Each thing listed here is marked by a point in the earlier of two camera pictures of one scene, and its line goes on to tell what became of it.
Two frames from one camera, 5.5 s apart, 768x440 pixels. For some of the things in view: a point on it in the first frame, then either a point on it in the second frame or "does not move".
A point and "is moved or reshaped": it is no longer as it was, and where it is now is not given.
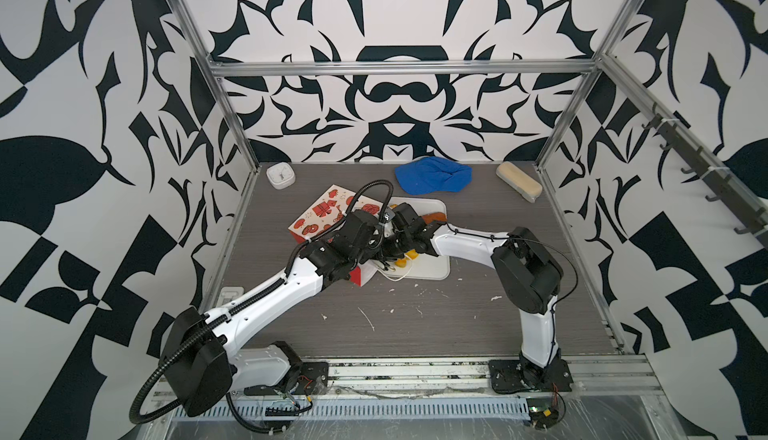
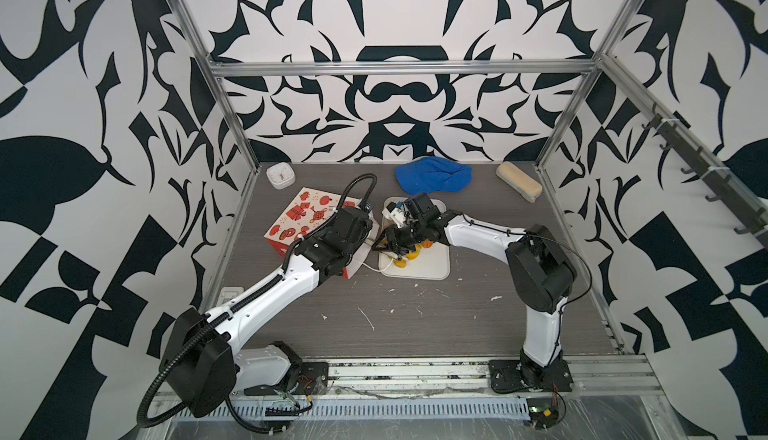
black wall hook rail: [712, 177] does not move
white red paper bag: [325, 212] is moved or reshaped
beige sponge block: [519, 181] does not move
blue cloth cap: [433, 174] does not move
